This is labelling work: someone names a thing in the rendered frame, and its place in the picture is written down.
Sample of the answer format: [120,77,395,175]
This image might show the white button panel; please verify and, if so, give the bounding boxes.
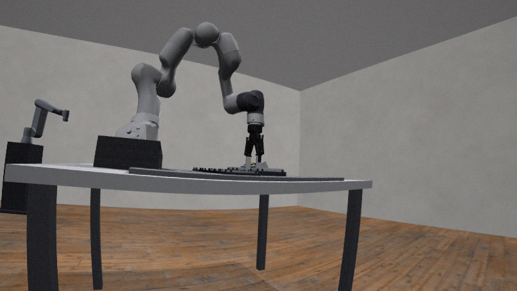
[250,161,268,168]

